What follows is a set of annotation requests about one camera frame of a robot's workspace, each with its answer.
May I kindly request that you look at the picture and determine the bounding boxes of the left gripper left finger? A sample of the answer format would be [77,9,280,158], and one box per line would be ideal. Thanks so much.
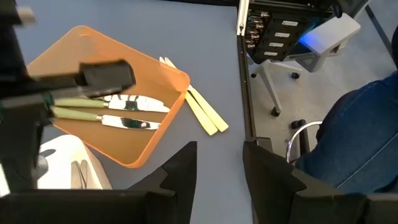
[0,141,198,224]

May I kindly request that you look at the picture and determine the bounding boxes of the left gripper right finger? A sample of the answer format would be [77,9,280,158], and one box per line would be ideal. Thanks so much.
[242,140,398,224]

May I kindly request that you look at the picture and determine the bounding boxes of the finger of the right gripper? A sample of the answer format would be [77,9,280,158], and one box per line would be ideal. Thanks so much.
[30,59,137,98]
[32,88,103,105]

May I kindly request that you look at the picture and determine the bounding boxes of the pale green-handled table knife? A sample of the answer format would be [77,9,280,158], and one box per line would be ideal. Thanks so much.
[51,106,162,131]
[53,93,171,114]

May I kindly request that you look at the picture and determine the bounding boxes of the yellow-handled table knife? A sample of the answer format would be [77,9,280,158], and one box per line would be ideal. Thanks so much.
[158,56,219,137]
[164,56,230,133]

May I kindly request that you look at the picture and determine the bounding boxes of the orange translucent plastic tray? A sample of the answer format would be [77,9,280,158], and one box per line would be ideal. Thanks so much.
[26,24,191,169]

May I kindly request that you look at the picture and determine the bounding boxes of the white plastic bin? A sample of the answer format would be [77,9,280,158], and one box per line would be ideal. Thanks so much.
[0,133,113,198]

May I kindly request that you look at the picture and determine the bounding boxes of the person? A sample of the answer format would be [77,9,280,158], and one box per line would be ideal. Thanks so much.
[294,26,398,196]

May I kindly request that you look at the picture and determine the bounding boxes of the black connector panel box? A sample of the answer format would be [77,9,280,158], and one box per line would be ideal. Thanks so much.
[245,0,343,65]

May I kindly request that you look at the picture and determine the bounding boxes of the light grey wheeled chair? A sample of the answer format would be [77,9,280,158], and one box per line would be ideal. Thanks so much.
[250,12,362,118]

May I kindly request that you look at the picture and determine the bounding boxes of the silver aluminium rail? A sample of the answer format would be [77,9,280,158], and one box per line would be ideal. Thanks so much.
[235,0,251,37]

